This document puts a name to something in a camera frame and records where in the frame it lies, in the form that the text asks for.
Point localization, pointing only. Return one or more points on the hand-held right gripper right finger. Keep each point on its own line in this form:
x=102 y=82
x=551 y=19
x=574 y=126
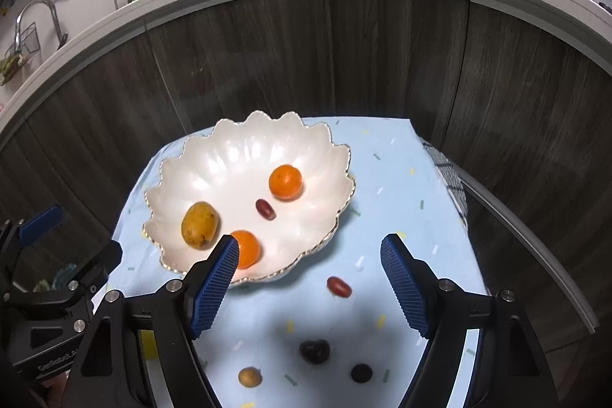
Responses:
x=406 y=288

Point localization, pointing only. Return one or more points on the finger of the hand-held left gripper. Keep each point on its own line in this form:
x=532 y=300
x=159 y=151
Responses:
x=98 y=262
x=40 y=219

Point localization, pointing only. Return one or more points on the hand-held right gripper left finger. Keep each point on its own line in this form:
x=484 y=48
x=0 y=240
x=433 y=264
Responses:
x=215 y=288

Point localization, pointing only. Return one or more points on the orange tangerine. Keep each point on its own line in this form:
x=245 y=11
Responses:
x=285 y=182
x=249 y=250

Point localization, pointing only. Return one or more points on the yellow mango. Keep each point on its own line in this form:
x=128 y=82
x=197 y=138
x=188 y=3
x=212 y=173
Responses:
x=200 y=226

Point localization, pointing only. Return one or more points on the red grape tomato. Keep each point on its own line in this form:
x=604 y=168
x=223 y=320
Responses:
x=339 y=286

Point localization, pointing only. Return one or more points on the red grape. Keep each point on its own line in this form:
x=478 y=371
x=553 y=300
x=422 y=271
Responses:
x=265 y=208

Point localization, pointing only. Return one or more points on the brown longan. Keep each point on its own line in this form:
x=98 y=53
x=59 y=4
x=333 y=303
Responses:
x=249 y=377

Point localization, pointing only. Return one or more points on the blueberry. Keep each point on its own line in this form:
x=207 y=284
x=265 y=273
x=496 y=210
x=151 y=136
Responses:
x=361 y=373

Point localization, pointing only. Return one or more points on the dark cherry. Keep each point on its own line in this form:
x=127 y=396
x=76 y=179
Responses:
x=314 y=350

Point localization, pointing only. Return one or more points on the white scalloped bowl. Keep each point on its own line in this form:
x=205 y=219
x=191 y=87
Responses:
x=239 y=159

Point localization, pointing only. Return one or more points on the light blue tablecloth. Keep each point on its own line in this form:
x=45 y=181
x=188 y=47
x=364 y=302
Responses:
x=406 y=207

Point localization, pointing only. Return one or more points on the chrome kitchen faucet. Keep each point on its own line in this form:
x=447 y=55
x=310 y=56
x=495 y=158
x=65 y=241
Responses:
x=38 y=1

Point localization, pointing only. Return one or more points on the dark wood kitchen cabinet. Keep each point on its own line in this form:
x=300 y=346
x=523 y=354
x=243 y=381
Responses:
x=382 y=54

